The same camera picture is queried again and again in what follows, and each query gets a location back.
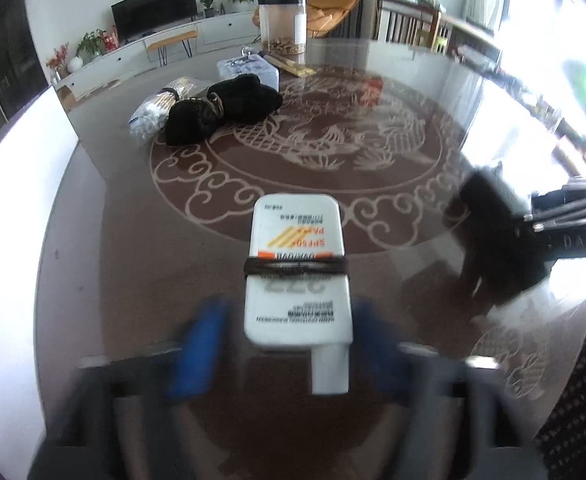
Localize orange lounge chair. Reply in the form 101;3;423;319
304;0;362;39

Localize dark glass bookcase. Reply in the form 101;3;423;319
0;0;50;126

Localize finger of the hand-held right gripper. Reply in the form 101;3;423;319
522;172;586;226

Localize black hair tie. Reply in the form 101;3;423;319
242;256;349;279

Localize black velvet scrunchie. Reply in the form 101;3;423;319
207;74;284;124
165;98;222;147

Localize clear jar with black lid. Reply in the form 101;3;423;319
257;0;308;56

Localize white television cabinet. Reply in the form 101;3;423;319
52;10;262;97

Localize white flat panel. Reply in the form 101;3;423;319
0;84;80;461

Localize dark patterned clothing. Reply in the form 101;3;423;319
535;287;586;480

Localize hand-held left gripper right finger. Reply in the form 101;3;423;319
355;297;548;480

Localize bag of cotton swabs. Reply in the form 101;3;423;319
128;75;202;147

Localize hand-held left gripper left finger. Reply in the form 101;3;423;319
28;297;230;480

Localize black television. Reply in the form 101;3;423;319
110;0;198;41

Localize wooden bench with hairpin legs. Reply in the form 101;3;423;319
145;30;199;67

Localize white sunscreen bottle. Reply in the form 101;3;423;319
243;193;355;395

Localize green potted plant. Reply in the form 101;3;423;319
76;29;107;59

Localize red berry branches in vase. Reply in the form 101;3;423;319
46;44;84;82

